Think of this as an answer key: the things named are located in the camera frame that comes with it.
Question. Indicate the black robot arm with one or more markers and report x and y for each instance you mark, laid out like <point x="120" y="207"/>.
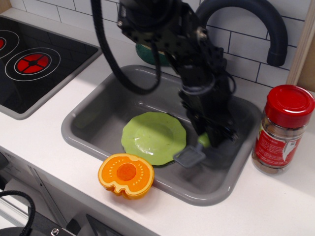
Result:
<point x="171" y="27"/>

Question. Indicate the green scalloped plate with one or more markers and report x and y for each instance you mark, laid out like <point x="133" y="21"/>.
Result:
<point x="154" y="136"/>

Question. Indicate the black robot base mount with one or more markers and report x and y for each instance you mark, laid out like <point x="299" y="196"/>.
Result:
<point x="39" y="225"/>

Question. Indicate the red lidded spice jar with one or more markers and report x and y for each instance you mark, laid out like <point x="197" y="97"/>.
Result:
<point x="286" y="114"/>

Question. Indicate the grey sink basin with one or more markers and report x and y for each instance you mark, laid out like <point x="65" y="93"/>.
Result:
<point x="96" y="125"/>

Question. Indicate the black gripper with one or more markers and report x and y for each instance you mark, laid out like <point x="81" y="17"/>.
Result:
<point x="207" y="108"/>

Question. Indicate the black toy stovetop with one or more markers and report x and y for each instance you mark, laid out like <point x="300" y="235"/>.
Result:
<point x="35" y="64"/>

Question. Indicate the green handled grey spatula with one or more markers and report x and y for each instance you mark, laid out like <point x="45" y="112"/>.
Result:
<point x="193" y="155"/>

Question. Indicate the green toy avocado half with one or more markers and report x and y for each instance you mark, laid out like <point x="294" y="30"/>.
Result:
<point x="145" y="53"/>

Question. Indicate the dark grey faucet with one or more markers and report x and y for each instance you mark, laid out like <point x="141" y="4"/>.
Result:
<point x="266" y="12"/>

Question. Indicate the orange toy pumpkin half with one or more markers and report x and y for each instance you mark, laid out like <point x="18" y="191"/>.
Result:
<point x="126" y="175"/>

